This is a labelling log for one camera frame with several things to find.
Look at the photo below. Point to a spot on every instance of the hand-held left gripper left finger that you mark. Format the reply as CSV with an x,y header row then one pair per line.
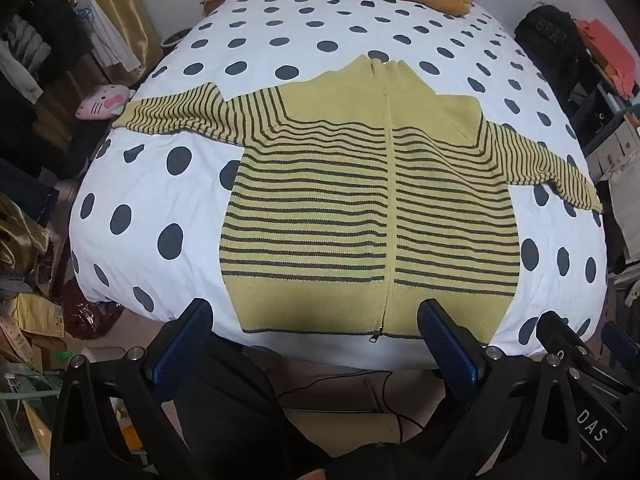
x,y
181,357

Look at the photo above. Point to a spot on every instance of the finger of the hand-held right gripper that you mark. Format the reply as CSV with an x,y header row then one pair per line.
x,y
622,342
560,332

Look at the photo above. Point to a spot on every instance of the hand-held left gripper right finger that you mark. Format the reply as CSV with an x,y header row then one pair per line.
x,y
446,346

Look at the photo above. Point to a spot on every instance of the yellow striped knit sweater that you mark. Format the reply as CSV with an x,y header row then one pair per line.
x,y
350,200

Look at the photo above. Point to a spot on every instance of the person's dark pants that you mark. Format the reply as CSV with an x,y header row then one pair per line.
x,y
235,400

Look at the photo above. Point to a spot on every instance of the dark red plastic bag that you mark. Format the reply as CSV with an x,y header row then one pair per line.
x,y
90,312

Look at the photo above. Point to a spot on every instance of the white polka dot blanket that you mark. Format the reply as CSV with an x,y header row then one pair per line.
x,y
165,170

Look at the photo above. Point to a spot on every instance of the gold shiny cloth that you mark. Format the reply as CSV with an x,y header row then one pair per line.
x,y
25,240

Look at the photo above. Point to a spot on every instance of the white storage boxes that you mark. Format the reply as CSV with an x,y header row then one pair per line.
x,y
617,130

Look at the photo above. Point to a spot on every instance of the pink cat plush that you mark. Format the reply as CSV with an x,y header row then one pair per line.
x,y
102,101

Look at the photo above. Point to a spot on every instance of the coral orange bag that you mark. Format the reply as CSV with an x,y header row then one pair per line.
x,y
607,55

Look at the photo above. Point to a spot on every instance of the black backpack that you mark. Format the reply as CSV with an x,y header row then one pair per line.
x,y
547,47

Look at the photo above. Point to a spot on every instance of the clothes rack with garments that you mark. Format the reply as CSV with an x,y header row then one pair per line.
x,y
40,45

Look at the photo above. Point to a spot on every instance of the gold curtain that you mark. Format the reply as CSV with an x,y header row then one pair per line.
x,y
112,5

